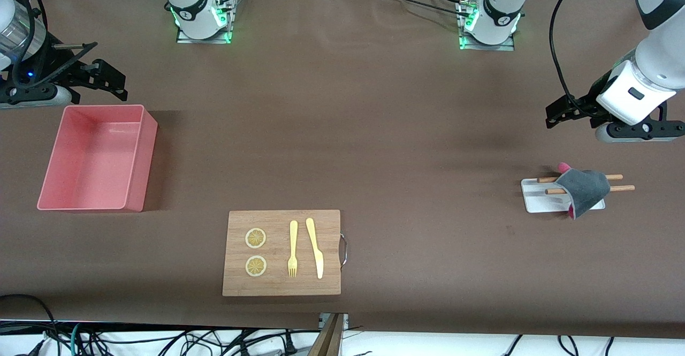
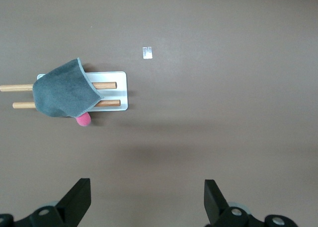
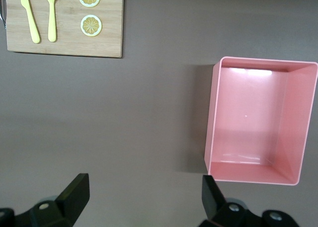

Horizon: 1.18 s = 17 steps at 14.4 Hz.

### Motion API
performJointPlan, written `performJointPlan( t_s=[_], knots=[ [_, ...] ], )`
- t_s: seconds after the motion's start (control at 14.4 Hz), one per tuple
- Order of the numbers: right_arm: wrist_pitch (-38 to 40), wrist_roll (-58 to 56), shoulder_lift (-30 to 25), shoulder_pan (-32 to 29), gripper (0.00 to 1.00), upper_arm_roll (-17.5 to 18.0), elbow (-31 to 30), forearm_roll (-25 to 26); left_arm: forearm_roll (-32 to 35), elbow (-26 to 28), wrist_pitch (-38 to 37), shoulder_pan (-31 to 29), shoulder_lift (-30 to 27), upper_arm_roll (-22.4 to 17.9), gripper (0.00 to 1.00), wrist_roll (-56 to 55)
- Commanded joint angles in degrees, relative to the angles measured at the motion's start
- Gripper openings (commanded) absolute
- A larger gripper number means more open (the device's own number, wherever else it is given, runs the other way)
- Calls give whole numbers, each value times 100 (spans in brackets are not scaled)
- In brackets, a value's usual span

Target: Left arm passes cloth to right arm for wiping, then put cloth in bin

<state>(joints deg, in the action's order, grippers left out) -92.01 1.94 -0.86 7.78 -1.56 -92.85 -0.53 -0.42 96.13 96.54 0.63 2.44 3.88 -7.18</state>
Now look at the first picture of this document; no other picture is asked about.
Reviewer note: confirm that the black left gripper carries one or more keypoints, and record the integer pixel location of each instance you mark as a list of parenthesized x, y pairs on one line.
[(585, 102)]

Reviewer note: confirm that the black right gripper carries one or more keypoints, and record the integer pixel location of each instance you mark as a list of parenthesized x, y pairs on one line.
[(49, 68)]

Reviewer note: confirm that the grey and pink cloth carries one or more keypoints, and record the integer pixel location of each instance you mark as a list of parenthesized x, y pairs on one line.
[(586, 190)]

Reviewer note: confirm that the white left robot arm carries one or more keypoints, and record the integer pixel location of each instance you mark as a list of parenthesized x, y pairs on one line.
[(663, 51)]

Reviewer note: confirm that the pink plastic bin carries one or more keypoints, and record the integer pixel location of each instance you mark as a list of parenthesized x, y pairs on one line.
[(91, 158)]

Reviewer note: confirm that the white metal rack base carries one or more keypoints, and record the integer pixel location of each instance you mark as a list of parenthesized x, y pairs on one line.
[(540, 203)]

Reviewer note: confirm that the lemon slice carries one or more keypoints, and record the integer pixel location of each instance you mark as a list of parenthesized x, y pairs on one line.
[(256, 266), (256, 238)]

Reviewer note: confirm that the yellow plastic fork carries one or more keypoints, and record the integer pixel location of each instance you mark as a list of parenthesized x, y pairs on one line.
[(293, 238)]

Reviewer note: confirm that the yellow plastic knife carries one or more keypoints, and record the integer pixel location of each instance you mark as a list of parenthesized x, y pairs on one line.
[(313, 243)]

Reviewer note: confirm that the wooden cutting board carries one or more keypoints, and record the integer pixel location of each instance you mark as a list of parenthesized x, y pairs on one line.
[(281, 286)]

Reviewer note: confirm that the black power plug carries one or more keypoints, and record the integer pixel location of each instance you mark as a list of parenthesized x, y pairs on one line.
[(290, 345)]

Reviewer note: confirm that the wooden plank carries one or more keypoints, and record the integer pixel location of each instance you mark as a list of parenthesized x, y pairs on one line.
[(327, 340)]

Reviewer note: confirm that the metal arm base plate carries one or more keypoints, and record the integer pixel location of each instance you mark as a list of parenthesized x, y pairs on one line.
[(206, 40), (489, 47)]

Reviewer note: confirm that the small metal bracket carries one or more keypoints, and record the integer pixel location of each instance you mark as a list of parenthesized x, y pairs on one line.
[(345, 321)]

